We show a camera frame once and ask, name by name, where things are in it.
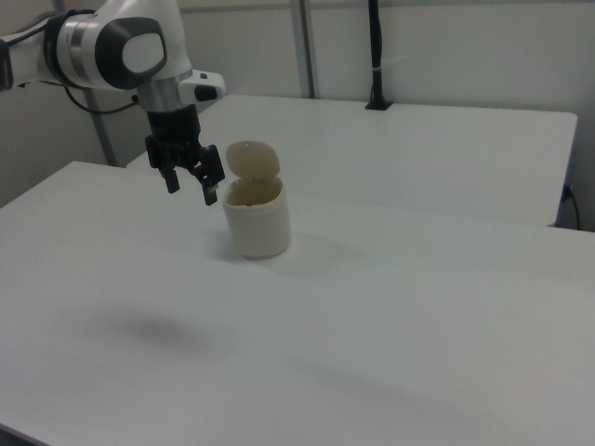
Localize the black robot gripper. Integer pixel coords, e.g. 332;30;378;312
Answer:
144;104;227;206

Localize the beige lidded trash bin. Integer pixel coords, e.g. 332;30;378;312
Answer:
221;139;293;261

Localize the white side table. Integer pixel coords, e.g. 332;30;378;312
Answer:
126;94;579;229

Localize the grey partition post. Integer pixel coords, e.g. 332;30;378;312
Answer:
288;0;319;99
85;86;117;167

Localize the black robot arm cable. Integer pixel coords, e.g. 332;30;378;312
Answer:
63;85;141;116

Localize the white cable tie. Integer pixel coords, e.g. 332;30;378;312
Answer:
373;54;408;73

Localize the black camera pole with clamp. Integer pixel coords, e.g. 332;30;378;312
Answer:
364;0;395;112

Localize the black cable with blue plug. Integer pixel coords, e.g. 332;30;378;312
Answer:
560;182;583;230

